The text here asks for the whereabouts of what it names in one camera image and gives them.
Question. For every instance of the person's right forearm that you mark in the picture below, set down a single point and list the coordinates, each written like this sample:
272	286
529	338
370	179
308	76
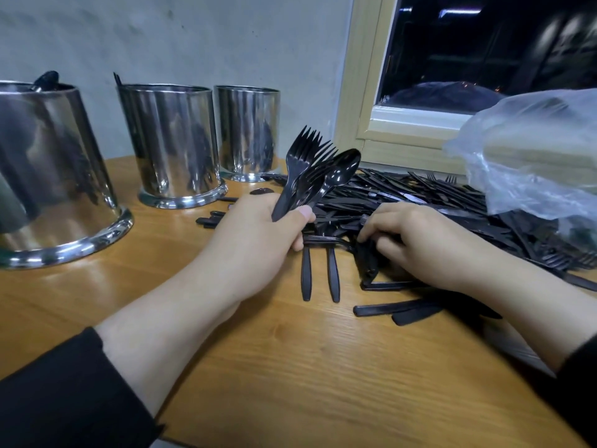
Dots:
550	322

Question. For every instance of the person's left hand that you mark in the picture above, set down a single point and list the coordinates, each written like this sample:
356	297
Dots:
247	247

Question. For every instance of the pile of black plastic cutlery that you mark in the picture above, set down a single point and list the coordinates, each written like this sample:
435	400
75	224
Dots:
448	210

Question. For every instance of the dark parked car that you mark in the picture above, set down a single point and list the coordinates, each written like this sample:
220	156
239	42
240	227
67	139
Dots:
448	96

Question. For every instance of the person's left forearm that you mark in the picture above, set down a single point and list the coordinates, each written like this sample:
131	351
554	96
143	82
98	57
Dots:
93	382

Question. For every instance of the person's right hand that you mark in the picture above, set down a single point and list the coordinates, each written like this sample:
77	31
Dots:
424	247

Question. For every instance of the clear plastic bag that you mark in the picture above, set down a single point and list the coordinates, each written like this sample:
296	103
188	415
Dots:
541	154

